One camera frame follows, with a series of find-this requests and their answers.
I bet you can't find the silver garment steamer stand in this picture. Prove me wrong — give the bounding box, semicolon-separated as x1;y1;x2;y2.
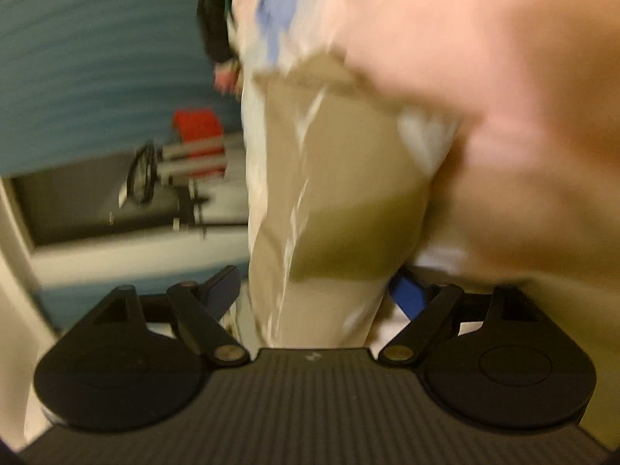
117;132;245;205

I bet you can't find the pile of mixed clothes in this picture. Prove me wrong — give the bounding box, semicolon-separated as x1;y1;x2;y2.
196;0;242;94

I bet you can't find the red cloth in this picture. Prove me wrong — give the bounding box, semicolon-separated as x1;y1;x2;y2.
173;109;226;150

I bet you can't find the pastel tie-dye duvet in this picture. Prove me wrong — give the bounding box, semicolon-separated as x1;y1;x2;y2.
231;0;620;301

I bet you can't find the wide blue curtain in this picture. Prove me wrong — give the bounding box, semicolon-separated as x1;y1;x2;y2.
0;0;243;176

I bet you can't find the dark window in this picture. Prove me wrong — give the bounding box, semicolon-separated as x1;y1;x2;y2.
10;152;253;249

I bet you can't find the tan t-shirt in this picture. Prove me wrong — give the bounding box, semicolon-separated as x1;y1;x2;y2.
246;53;467;350

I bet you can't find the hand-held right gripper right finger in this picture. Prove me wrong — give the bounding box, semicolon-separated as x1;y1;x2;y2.
377;271;544;365

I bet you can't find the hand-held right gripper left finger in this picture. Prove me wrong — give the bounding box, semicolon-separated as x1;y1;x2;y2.
91;265;251;367

